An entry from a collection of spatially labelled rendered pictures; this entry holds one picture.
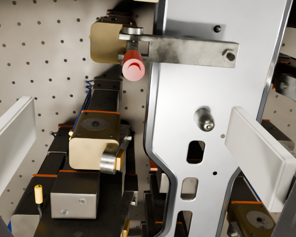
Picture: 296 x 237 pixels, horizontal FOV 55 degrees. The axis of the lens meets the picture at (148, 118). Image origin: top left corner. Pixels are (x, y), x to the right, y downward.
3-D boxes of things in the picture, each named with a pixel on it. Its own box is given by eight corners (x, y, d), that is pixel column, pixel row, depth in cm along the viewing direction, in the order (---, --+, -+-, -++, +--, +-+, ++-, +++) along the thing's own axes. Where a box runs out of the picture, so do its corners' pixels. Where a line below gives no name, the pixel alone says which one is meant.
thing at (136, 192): (134, 143, 88) (137, 206, 61) (124, 142, 88) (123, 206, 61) (135, 131, 86) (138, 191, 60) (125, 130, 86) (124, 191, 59)
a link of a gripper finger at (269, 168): (284, 160, 13) (300, 161, 13) (231, 105, 19) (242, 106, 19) (268, 213, 14) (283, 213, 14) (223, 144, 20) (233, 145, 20)
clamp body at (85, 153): (121, 99, 83) (117, 172, 48) (83, 97, 81) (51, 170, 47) (122, 77, 80) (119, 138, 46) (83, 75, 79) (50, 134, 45)
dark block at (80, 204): (110, 118, 84) (96, 220, 45) (86, 116, 83) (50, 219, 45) (111, 102, 82) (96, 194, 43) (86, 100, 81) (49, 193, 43)
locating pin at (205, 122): (206, 121, 55) (216, 136, 49) (190, 120, 55) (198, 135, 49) (209, 106, 54) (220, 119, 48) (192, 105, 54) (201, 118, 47)
